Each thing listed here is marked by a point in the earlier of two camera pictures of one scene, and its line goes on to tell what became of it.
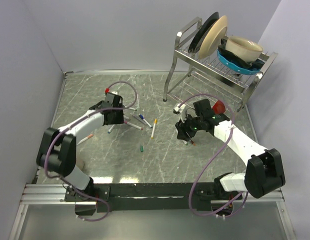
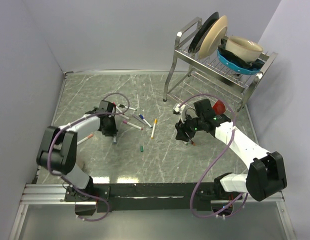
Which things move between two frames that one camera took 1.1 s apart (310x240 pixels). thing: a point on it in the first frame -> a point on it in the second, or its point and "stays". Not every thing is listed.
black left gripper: (119, 119) -> (112, 132)
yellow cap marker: (155, 122) stays
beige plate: (213, 37) stays
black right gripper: (182, 127) stays
